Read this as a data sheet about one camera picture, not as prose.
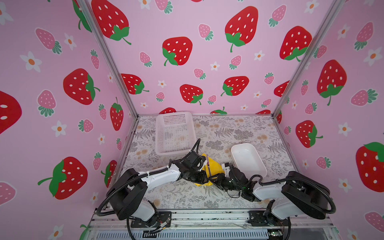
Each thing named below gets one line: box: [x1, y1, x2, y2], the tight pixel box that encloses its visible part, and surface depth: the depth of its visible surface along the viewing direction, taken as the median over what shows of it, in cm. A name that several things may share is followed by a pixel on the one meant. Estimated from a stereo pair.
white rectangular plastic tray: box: [231, 143, 268, 180], surface depth 96 cm
